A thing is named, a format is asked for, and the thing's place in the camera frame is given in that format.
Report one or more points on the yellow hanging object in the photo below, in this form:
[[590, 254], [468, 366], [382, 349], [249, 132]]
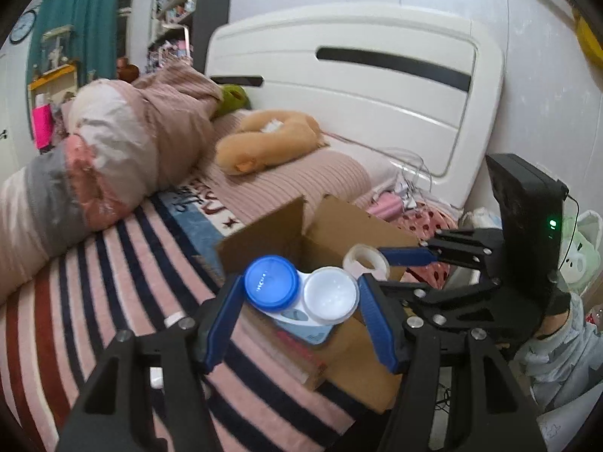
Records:
[[589, 40]]

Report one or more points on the bright pink bag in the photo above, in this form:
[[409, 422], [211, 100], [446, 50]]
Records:
[[42, 127]]

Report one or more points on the pink ribbed pillow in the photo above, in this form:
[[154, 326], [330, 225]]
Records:
[[306, 179]]

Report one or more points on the white bed headboard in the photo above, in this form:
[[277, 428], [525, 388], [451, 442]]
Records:
[[358, 103]]

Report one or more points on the yellow framed rack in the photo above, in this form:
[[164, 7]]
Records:
[[49, 75]]

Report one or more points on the brown round object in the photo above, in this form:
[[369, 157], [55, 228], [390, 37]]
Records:
[[127, 69]]

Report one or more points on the cluttered bookshelf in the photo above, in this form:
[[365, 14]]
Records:
[[172, 14]]

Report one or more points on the tan plush toy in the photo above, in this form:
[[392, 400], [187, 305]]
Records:
[[264, 146]]

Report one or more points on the teal curtain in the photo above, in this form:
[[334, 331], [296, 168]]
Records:
[[89, 23]]

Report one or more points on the person's right hand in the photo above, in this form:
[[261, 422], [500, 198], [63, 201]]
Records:
[[558, 308]]

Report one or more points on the person's right forearm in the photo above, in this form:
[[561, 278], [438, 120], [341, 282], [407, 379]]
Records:
[[560, 358]]

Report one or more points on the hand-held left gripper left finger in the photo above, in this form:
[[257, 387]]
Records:
[[225, 322]]

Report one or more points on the white tape roll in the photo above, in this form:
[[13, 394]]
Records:
[[365, 261]]

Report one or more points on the pink book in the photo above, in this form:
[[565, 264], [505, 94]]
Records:
[[301, 358]]

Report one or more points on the striped blanket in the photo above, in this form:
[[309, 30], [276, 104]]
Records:
[[117, 292]]

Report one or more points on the blue white contact lens case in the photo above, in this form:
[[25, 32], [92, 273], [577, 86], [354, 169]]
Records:
[[301, 292]]

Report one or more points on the cardboard box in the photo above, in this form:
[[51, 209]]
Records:
[[329, 235]]

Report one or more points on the pink grey duvet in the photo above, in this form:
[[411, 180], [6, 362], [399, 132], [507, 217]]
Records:
[[108, 150]]

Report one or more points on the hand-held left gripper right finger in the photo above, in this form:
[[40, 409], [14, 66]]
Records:
[[379, 327]]

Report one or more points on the green white plush toy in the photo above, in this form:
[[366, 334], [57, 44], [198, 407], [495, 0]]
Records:
[[584, 249]]

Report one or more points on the red dotted pink cloth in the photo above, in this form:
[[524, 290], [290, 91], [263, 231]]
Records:
[[424, 219]]

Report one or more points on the wall clock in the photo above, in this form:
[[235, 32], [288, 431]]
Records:
[[22, 26]]

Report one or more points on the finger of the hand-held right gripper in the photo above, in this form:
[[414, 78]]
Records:
[[445, 299], [407, 256]]

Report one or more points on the light blue small box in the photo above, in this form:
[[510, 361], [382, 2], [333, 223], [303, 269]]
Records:
[[308, 332]]

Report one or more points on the small white object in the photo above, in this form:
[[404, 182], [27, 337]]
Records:
[[174, 319], [156, 378]]

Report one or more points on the white plastic bag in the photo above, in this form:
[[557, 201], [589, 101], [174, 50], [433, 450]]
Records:
[[480, 219]]

